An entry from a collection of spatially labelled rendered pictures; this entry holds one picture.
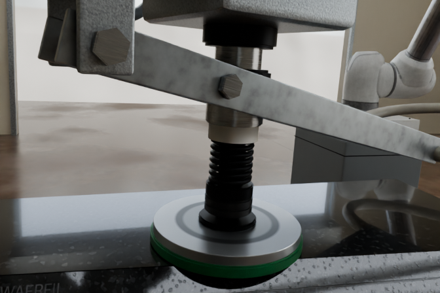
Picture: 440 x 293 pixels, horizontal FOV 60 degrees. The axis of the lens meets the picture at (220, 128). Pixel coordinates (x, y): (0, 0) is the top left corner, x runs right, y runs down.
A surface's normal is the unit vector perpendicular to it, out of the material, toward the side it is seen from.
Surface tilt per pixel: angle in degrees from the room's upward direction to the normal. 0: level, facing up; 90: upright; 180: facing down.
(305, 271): 45
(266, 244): 0
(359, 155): 90
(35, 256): 0
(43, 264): 0
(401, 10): 90
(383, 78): 89
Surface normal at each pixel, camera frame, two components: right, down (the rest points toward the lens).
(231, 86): 0.54, 0.18
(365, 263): 0.19, -0.57
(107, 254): 0.06, -0.98
